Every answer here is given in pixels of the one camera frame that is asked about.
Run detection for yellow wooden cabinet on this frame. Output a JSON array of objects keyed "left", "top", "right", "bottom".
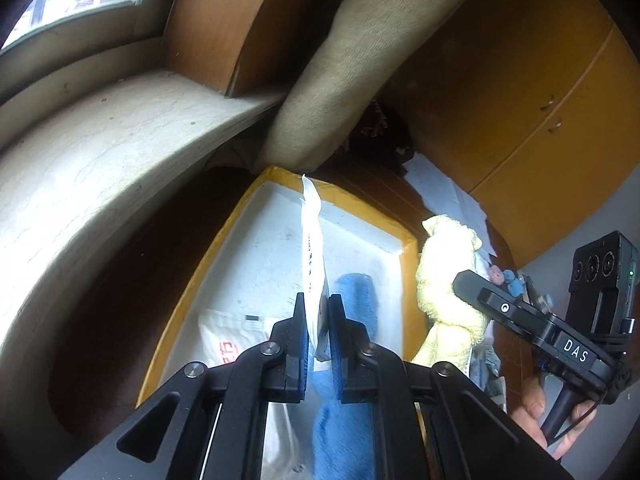
[{"left": 390, "top": 0, "right": 640, "bottom": 268}]

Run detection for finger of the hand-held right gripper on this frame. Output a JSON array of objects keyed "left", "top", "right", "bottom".
[{"left": 452, "top": 270, "right": 556, "bottom": 348}]

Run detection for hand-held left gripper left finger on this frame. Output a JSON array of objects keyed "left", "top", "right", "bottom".
[{"left": 57, "top": 292, "right": 308, "bottom": 480}]

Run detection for stone window sill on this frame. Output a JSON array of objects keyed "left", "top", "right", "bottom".
[{"left": 0, "top": 70, "right": 291, "bottom": 361}]

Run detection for white printed plastic packet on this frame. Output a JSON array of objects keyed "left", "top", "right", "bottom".
[{"left": 300, "top": 173, "right": 331, "bottom": 361}]

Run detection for yellow towel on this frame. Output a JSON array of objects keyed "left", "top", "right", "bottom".
[{"left": 412, "top": 215, "right": 493, "bottom": 376}]

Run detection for person's right hand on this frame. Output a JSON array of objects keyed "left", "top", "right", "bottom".
[{"left": 510, "top": 375, "right": 598, "bottom": 461}]

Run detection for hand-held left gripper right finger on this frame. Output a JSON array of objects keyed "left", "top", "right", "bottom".
[{"left": 327, "top": 294, "right": 576, "bottom": 480}]

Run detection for beige curtain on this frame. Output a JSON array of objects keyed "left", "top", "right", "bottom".
[{"left": 257, "top": 0, "right": 501, "bottom": 173}]

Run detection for blue towel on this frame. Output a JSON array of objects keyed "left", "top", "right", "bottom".
[{"left": 312, "top": 272, "right": 381, "bottom": 480}]

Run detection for white paper sheets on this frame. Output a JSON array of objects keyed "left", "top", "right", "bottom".
[{"left": 402, "top": 152, "right": 498, "bottom": 261}]

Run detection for white plastic mailer bag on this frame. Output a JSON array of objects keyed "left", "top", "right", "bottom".
[{"left": 197, "top": 307, "right": 301, "bottom": 371}]

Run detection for dark fringed cloth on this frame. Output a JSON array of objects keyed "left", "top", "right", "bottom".
[{"left": 345, "top": 100, "right": 416, "bottom": 176}]

